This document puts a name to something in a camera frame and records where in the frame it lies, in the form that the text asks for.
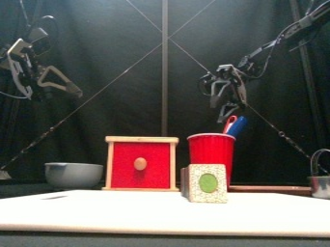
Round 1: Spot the toy sushi roll green centre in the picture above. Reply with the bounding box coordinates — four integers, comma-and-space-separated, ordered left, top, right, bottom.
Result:
179, 163, 230, 205

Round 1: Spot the small metal pot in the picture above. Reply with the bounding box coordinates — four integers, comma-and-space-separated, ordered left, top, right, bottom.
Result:
307, 148, 330, 200

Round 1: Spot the brown rectangular plate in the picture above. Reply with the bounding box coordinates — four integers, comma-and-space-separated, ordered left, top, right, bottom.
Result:
227, 184, 312, 197

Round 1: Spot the vertical metal frame post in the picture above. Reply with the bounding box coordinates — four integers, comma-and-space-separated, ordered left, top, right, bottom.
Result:
288, 0, 323, 158
160, 0, 168, 137

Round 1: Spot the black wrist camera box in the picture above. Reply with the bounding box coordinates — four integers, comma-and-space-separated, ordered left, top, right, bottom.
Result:
25, 27, 52, 56

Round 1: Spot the red plastic cup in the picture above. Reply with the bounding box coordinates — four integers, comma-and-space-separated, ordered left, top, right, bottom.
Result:
186, 132, 238, 187

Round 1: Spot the white cutting board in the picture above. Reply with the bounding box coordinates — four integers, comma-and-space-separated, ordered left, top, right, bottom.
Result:
0, 189, 330, 239

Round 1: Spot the thin diagonal brace wire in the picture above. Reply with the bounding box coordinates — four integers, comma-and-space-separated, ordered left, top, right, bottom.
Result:
124, 0, 314, 162
0, 0, 218, 170

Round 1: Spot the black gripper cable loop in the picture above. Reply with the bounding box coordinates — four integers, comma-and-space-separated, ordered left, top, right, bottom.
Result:
198, 71, 216, 97

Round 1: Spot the pale blue bowl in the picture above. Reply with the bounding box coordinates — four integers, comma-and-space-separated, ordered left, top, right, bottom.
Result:
44, 161, 104, 191

